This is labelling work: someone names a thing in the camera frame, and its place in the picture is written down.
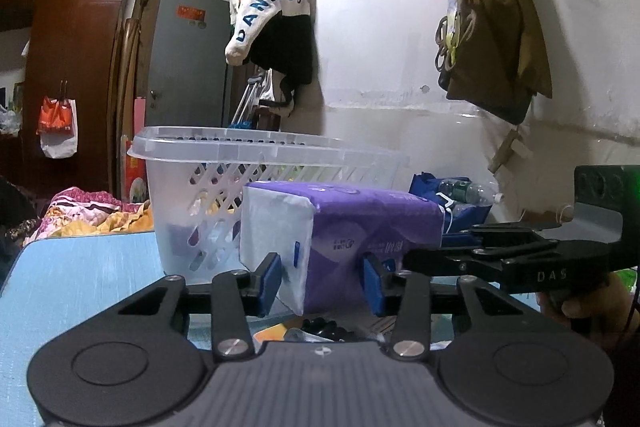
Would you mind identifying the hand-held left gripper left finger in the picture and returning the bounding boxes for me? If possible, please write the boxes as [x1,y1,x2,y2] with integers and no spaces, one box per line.
[117,253,284,363]

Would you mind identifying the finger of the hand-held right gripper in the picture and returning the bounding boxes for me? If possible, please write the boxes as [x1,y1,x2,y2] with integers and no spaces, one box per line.
[452,224,557,249]
[403,243,561,280]

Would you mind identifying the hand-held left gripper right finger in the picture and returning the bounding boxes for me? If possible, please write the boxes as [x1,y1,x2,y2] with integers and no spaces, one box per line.
[364,253,531,363]

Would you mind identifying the purple tissue pack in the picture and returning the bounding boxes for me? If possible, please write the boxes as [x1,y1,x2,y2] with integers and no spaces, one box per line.
[239,181,446,315]

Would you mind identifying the clear plastic basket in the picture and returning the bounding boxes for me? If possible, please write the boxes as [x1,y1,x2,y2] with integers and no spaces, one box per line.
[127,126,408,287]

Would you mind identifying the small black objects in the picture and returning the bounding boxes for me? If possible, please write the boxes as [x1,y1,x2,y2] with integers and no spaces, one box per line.
[299,316,362,343]

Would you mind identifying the person's right hand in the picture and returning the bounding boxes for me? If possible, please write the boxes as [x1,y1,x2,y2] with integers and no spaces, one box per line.
[537,271,640,350]

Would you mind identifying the clear plastic water bottle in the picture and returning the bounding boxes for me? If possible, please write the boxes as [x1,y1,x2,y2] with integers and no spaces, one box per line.
[440,178,503,208]

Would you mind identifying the blue bag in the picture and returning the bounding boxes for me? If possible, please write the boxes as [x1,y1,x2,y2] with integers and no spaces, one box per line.
[409,172,496,238]

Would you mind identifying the red poster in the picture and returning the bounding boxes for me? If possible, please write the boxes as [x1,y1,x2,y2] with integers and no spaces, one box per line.
[127,99,149,204]

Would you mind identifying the olive hanging bag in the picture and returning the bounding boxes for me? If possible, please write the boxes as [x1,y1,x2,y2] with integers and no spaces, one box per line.
[444,0,553,126]

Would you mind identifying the metal crutches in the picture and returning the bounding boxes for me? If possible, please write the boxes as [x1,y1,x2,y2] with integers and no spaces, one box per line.
[231,77,264,128]

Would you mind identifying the floral blanket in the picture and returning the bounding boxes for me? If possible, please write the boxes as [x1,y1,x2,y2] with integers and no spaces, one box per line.
[20,187,155,239]

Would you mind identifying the black hanging garment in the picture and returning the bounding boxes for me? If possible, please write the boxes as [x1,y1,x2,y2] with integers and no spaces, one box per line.
[248,13,321,108]

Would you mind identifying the grey door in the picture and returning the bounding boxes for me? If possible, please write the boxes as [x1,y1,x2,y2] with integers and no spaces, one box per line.
[147,0,236,130]

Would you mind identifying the leaning wooden boards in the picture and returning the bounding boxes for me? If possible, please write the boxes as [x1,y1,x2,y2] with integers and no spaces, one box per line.
[107,0,152,202]

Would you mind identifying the dark cloth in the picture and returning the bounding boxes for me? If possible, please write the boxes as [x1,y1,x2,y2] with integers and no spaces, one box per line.
[0,177,41,288]

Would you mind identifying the orange and white plastic bag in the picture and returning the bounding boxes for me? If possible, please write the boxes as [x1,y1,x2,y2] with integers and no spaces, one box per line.
[36,96,78,159]

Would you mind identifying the brown wooden wardrobe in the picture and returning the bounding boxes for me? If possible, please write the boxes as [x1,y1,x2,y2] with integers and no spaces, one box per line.
[0,0,141,200]

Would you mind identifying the wooden wall bracket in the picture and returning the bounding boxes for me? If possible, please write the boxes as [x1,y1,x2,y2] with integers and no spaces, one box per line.
[487,124,536,175]

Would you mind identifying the bundle of cords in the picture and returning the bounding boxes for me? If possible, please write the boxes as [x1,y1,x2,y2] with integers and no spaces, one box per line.
[434,9,476,74]

